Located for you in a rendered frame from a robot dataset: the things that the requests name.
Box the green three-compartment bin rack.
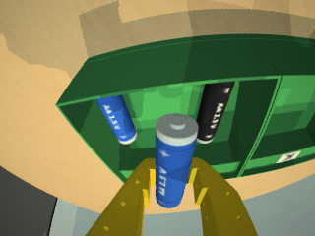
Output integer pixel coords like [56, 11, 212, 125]
[55, 34, 315, 184]

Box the black aa battery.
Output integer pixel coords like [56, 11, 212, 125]
[196, 81, 235, 144]

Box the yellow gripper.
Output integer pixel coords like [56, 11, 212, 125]
[85, 157, 258, 236]

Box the blue aa battery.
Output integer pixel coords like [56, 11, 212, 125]
[156, 113, 199, 208]
[96, 95, 137, 144]

